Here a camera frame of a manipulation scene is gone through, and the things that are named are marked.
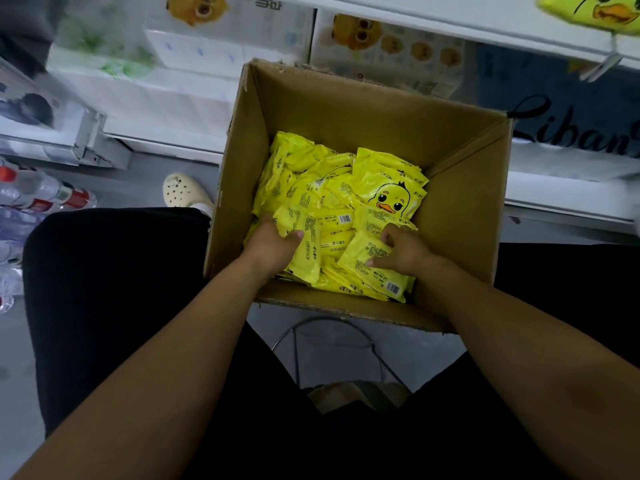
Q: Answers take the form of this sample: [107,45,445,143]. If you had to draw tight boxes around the brown cardboard box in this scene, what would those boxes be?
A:
[203,59,514,334]

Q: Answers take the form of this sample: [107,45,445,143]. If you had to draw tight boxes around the person's black trousers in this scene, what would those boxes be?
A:
[22,207,640,480]

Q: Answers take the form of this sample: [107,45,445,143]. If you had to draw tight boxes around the metal frame stool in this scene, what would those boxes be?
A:
[270,315,413,414]

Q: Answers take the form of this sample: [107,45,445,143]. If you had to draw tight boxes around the white duck tissue pack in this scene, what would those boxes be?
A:
[310,9,471,101]
[145,0,316,81]

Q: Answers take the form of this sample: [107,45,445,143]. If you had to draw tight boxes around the person's right hand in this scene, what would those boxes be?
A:
[365,223,441,281]

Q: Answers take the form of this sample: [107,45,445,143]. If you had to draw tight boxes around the yellow duck packets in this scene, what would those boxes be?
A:
[245,131,431,304]
[538,0,640,36]

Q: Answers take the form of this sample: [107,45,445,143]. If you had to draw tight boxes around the person's left forearm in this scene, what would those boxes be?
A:
[15,257,291,480]

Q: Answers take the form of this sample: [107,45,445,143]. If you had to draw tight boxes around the person's left cream clog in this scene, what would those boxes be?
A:
[162,173,216,218]

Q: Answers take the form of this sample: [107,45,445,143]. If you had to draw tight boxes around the person's left hand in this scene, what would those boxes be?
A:
[240,217,304,286]

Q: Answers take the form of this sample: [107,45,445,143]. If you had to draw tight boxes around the pack of red-capped bottles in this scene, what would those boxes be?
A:
[0,159,99,316]

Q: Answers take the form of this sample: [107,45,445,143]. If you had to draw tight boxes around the person's right forearm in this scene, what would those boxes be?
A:
[415,257,640,480]

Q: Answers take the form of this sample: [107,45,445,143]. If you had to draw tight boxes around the white metal shelf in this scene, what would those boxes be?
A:
[40,0,640,236]

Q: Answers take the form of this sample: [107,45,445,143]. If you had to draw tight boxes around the green white tissue pack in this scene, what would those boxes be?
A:
[48,0,241,141]

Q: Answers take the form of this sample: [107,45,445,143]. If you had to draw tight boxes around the MIQI boxes with fruit print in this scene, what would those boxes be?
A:
[0,55,86,146]

